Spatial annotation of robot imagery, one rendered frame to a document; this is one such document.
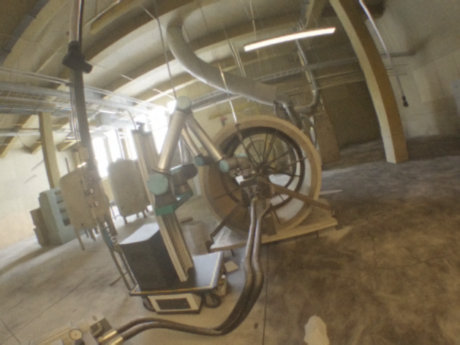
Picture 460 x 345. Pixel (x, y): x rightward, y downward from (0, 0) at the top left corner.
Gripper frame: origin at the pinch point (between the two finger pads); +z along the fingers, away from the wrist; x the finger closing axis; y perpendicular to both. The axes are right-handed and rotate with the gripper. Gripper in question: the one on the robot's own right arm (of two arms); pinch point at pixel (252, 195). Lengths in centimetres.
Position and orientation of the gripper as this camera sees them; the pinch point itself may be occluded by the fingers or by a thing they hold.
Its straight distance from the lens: 162.7
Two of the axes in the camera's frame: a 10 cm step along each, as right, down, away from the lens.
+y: -1.8, 1.3, -9.7
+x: 9.5, -2.5, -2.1
